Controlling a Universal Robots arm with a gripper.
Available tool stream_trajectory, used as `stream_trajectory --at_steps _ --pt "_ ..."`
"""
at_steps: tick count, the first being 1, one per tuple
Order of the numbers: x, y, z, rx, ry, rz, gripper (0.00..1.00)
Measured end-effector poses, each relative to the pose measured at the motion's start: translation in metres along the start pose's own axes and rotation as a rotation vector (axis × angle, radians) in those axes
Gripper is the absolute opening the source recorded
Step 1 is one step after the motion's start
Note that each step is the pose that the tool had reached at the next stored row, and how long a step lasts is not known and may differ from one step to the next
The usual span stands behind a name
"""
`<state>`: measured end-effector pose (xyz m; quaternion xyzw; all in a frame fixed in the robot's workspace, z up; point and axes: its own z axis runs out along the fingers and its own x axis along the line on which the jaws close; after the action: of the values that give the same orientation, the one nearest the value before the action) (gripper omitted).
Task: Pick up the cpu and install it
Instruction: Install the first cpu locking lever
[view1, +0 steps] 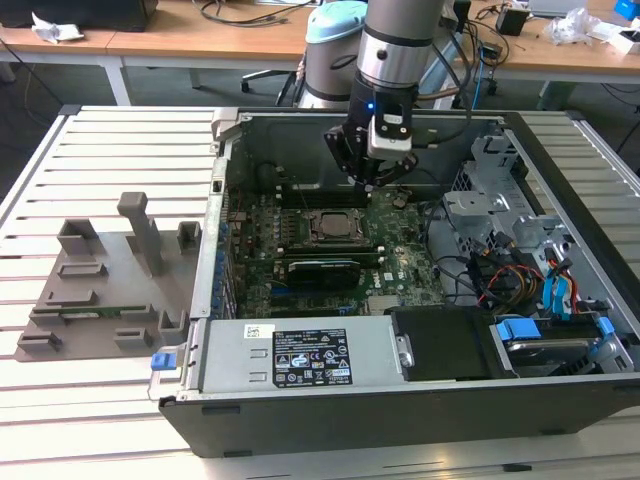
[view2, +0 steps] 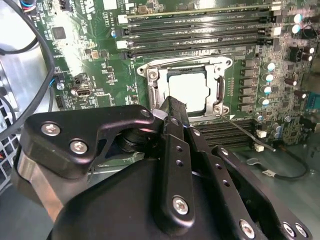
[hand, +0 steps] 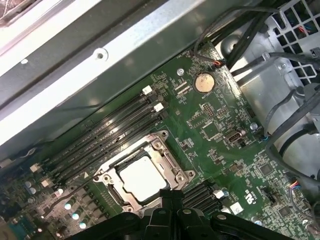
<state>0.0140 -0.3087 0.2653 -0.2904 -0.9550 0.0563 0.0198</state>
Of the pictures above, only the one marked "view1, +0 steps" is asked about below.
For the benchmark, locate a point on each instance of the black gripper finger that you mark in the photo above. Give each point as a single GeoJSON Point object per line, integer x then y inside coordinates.
{"type": "Point", "coordinates": [400, 167]}
{"type": "Point", "coordinates": [345, 150]}

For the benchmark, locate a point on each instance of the thin metal locking lever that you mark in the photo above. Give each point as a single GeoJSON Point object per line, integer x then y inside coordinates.
{"type": "Point", "coordinates": [301, 197]}

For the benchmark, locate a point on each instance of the silver topped CPU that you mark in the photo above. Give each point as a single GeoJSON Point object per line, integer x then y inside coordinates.
{"type": "Point", "coordinates": [335, 224]}

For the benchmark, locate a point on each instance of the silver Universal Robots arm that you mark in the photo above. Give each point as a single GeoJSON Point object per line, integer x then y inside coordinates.
{"type": "Point", "coordinates": [395, 60]}

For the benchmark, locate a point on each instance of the office chair base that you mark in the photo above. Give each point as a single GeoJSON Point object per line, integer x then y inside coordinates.
{"type": "Point", "coordinates": [286, 92]}

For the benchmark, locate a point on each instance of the silver metal drive cage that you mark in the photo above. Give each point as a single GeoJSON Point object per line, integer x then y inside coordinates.
{"type": "Point", "coordinates": [475, 205]}

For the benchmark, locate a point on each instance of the white power strip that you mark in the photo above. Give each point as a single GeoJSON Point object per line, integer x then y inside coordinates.
{"type": "Point", "coordinates": [448, 94]}

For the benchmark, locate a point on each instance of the green motherboard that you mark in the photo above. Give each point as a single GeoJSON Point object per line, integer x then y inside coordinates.
{"type": "Point", "coordinates": [405, 280]}

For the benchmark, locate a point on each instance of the black graphics card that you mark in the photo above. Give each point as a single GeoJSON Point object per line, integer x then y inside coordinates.
{"type": "Point", "coordinates": [322, 275]}

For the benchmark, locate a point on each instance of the small black box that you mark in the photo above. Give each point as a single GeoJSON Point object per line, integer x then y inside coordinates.
{"type": "Point", "coordinates": [511, 21]}

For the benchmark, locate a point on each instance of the wooden desk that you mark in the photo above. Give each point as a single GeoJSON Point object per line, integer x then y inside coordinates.
{"type": "Point", "coordinates": [550, 57]}
{"type": "Point", "coordinates": [60, 47]}
{"type": "Point", "coordinates": [200, 42]}

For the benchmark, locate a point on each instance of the grey laptop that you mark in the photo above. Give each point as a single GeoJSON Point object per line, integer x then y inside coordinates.
{"type": "Point", "coordinates": [555, 6]}

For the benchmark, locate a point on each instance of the crumpled clear plastic bag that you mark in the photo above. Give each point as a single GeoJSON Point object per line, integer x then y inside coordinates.
{"type": "Point", "coordinates": [575, 25]}

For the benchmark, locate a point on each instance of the hard disk in blue carrier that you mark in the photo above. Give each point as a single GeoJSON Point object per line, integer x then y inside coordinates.
{"type": "Point", "coordinates": [545, 352]}

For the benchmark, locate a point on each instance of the grey power supply unit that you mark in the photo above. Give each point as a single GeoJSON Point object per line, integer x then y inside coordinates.
{"type": "Point", "coordinates": [230, 360]}

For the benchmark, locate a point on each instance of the black open PC case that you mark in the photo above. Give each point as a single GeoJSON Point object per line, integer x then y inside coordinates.
{"type": "Point", "coordinates": [350, 425]}

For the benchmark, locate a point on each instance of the small white box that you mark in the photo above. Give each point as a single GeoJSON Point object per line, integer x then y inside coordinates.
{"type": "Point", "coordinates": [631, 42]}

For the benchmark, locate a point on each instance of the grey parts rack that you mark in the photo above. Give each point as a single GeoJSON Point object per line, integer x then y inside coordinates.
{"type": "Point", "coordinates": [115, 280]}

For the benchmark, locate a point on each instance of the small blue box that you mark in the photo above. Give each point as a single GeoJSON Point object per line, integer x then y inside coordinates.
{"type": "Point", "coordinates": [624, 9]}

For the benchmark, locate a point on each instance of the blue plastic release latch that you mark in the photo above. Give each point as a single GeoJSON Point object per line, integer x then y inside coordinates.
{"type": "Point", "coordinates": [162, 362]}

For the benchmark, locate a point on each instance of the green RAM stick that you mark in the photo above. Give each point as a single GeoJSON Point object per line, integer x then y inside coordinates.
{"type": "Point", "coordinates": [112, 311]}

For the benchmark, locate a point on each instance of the black bag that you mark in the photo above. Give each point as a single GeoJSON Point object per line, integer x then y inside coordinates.
{"type": "Point", "coordinates": [75, 12]}

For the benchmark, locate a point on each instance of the crumpled white paper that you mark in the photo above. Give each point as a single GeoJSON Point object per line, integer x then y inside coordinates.
{"type": "Point", "coordinates": [55, 31]}

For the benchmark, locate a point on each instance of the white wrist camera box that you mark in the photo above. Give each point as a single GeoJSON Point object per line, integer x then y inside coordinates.
{"type": "Point", "coordinates": [387, 145]}

